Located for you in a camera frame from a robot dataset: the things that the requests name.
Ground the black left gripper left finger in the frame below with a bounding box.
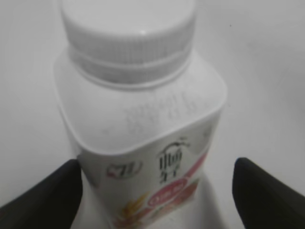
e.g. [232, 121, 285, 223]
[0, 159, 83, 229]

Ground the white yili yogurt bottle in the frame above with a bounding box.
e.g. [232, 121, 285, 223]
[52, 42, 227, 229]

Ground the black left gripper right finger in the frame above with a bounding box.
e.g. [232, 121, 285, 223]
[232, 157, 305, 229]

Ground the white plastic bottle cap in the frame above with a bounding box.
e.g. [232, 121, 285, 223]
[59, 0, 196, 84]

